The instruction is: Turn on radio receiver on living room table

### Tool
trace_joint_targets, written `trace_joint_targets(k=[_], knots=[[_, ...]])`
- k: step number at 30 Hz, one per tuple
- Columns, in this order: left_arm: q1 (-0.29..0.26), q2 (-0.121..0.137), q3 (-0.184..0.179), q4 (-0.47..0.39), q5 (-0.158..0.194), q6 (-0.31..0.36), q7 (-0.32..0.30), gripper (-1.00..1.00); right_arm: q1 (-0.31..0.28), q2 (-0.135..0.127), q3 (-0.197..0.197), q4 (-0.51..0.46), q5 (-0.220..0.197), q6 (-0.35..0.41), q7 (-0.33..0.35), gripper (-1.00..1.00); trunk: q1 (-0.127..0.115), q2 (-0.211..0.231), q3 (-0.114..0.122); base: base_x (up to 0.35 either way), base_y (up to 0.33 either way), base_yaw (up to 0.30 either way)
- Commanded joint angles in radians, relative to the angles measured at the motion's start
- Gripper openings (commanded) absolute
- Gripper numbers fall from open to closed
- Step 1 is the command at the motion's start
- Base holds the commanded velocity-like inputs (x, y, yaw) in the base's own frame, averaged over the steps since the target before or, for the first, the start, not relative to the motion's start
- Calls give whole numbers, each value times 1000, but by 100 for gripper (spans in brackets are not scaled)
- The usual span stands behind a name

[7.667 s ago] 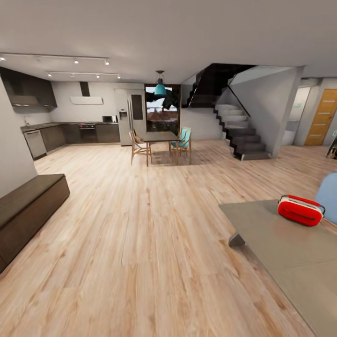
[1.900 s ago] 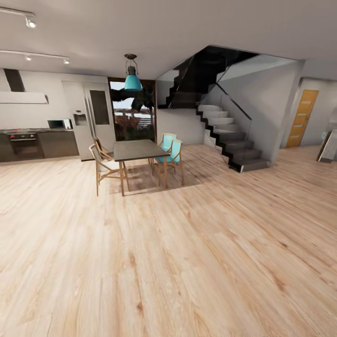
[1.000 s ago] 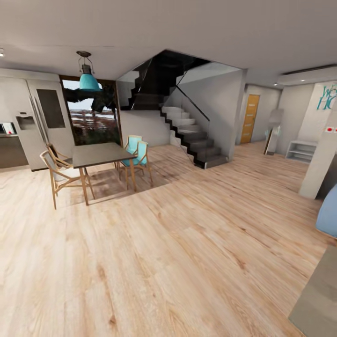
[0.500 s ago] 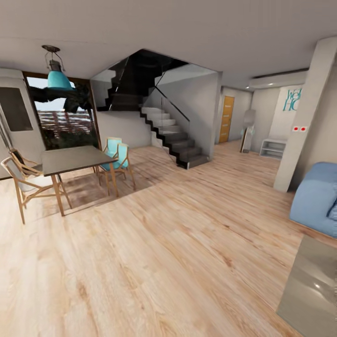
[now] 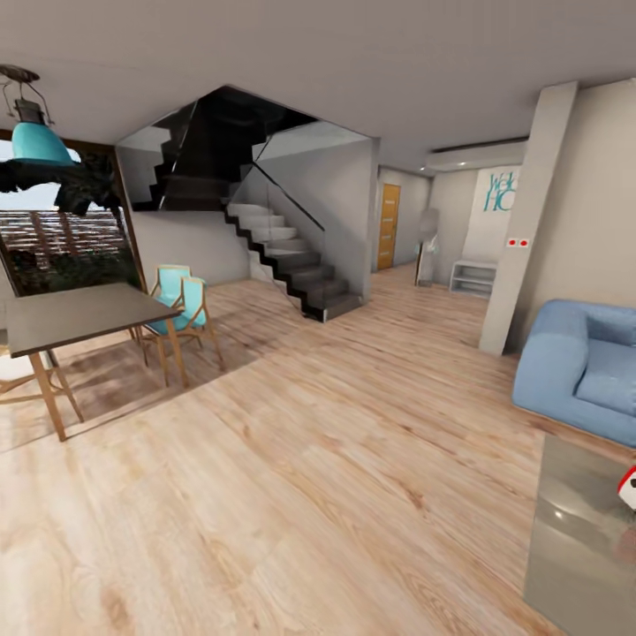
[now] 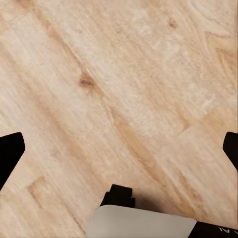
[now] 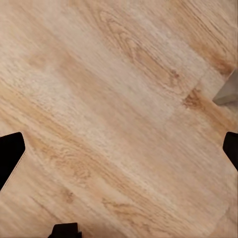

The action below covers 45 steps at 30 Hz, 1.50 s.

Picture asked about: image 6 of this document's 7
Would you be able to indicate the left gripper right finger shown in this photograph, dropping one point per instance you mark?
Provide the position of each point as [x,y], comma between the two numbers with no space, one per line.
[230,147]

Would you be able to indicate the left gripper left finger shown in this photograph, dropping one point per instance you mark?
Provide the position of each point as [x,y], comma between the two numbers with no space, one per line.
[12,147]

